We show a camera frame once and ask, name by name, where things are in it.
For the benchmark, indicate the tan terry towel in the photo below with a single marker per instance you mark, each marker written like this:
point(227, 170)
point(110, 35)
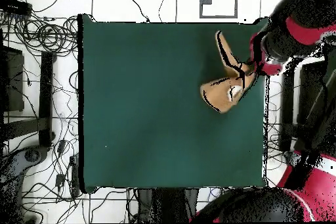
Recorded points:
point(218, 95)

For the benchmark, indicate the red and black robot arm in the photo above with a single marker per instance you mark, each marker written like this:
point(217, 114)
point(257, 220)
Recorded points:
point(302, 29)

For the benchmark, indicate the black box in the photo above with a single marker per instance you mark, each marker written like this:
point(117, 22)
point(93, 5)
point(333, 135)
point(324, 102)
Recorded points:
point(309, 90)
point(14, 82)

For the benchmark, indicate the dark green table cloth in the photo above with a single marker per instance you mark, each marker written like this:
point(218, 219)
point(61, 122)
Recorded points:
point(144, 103)

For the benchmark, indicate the black metal stand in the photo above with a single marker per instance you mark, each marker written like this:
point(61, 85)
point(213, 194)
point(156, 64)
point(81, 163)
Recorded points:
point(168, 205)

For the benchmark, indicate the black power adapter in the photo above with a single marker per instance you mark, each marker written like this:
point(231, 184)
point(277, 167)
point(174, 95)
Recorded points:
point(59, 180)
point(61, 146)

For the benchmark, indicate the long black power strip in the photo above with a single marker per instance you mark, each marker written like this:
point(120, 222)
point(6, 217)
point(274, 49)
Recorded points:
point(74, 179)

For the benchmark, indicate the dark grey wheeled base leg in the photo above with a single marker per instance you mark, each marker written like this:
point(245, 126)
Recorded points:
point(32, 155)

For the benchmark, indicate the grey square floor frame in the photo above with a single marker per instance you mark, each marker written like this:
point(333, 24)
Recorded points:
point(218, 16)

